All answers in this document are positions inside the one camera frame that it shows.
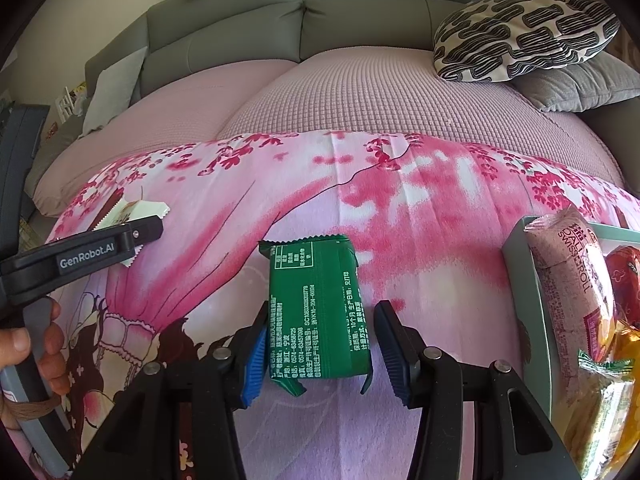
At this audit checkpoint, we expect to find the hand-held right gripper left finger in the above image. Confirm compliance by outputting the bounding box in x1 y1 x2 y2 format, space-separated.
82 301 271 480

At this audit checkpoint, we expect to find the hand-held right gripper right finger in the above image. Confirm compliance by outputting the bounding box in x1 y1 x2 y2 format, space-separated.
374 300 583 480

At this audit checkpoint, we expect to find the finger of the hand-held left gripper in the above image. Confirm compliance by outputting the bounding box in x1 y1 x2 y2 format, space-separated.
0 217 165 331

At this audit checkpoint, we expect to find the white snack packet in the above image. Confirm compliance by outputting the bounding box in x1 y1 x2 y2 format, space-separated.
94 187 171 267

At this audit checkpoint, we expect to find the dark green snack packet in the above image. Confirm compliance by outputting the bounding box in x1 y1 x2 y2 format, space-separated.
258 234 374 397

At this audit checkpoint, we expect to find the teal cardboard tray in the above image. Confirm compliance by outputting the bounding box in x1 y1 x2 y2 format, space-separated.
501 215 640 480

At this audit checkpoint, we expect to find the purple swiss roll packet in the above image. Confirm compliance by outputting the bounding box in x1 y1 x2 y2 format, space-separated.
523 207 615 377

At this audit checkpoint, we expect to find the pale green cake packet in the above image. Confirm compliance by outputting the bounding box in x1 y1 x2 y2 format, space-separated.
564 349 637 480

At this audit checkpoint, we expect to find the yellow cake packet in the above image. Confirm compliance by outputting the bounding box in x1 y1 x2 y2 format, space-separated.
607 317 640 476

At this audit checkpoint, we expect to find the shiny red snack packet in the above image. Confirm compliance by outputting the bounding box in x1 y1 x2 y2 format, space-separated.
604 244 640 328

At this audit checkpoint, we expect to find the person's left hand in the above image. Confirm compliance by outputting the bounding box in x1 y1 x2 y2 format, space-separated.
0 299 65 428

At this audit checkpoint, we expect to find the blue cabinet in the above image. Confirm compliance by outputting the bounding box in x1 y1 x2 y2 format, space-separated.
0 104 52 261

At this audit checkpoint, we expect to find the white magazine rack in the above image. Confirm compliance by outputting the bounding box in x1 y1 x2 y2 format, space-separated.
54 82 83 122

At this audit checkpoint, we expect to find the printed blanket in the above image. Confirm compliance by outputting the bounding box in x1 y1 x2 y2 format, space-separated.
0 129 640 480

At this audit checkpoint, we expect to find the light grey green pillow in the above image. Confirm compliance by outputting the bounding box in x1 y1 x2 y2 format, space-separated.
80 46 149 137

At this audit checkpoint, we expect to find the purple sofa cover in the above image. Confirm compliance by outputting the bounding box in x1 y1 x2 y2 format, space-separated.
32 47 626 218

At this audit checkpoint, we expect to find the grey green sofa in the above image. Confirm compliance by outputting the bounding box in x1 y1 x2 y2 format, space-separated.
25 0 640 196

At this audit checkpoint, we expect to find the black white patterned pillow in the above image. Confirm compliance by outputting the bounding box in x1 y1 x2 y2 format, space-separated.
432 0 621 83

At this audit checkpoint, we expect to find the brown cord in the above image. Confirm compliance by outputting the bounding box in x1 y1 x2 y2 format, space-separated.
0 394 57 423

